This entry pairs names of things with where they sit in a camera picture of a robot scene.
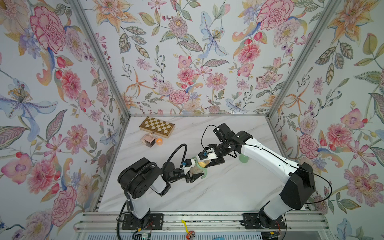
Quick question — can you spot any yellow collar with nipple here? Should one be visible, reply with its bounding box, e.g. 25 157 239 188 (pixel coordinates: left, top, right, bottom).
196 156 211 168

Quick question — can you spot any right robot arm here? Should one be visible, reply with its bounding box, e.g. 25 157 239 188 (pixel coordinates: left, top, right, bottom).
198 124 317 224

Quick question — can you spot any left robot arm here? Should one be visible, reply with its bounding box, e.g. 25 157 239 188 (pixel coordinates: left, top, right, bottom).
118 144 205 220

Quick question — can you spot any green bottle cap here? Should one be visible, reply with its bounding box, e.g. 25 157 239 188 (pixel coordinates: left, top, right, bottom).
239 154 249 164

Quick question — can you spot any pink black cube box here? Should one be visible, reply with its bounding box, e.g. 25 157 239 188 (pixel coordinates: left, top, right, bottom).
141 134 157 148

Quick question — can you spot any wooden chess board box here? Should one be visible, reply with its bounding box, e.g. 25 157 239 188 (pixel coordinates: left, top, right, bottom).
139 117 175 139

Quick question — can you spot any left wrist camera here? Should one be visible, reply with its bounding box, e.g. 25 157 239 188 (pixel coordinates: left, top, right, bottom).
181 159 196 175

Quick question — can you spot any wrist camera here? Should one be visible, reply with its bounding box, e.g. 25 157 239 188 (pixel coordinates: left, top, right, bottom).
197 148 218 162
181 159 196 175

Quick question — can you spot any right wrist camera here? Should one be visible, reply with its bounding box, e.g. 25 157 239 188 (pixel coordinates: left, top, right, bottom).
197 148 218 162

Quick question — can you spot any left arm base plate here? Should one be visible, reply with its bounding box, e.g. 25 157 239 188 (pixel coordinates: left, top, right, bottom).
121 213 164 230

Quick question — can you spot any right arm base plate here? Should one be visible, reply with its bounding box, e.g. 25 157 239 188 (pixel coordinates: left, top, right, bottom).
240 213 287 231

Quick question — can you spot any aluminium mounting rail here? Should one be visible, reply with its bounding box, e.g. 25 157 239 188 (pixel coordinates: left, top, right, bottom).
74 211 329 233

